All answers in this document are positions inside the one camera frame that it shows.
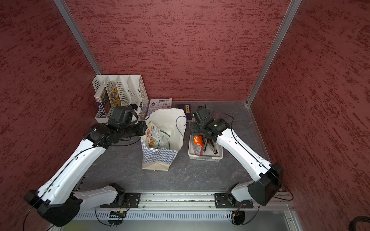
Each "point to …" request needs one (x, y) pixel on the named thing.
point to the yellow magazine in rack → (115, 98)
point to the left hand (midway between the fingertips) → (146, 130)
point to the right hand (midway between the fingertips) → (195, 131)
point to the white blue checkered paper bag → (172, 121)
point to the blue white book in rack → (103, 103)
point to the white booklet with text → (160, 103)
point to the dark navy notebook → (187, 108)
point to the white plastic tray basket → (209, 151)
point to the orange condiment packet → (198, 145)
